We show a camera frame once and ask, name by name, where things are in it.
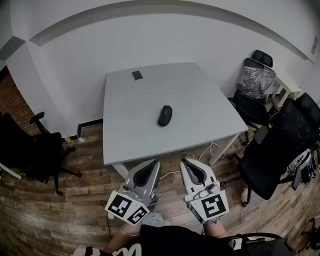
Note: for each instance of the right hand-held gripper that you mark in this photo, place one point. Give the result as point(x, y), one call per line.
point(212, 206)

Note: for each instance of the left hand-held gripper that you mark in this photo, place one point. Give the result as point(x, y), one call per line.
point(125, 205)

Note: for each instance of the black oval case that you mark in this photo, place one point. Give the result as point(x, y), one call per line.
point(164, 115)

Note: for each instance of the person's right forearm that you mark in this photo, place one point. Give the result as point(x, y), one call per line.
point(215, 228)

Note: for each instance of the person's left forearm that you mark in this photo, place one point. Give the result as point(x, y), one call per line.
point(120, 240)

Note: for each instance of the white table leg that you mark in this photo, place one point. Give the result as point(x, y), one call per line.
point(121, 171)

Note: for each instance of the person's light patterned trousers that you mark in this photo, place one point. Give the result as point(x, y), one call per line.
point(155, 219)

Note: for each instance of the person's black printed shirt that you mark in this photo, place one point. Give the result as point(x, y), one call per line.
point(175, 242)

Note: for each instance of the small yellow item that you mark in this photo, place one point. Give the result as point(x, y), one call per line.
point(68, 141)

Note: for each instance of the black mesh office chair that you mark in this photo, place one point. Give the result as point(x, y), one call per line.
point(280, 140)

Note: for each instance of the black seat with curved armrest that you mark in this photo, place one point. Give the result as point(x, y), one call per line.
point(262, 243)

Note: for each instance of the black smartphone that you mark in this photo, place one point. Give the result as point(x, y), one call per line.
point(137, 75)

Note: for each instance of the plastic-wrapped black office chair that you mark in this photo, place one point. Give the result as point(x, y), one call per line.
point(255, 82)

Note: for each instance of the white side table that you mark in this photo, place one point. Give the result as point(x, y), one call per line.
point(287, 86)

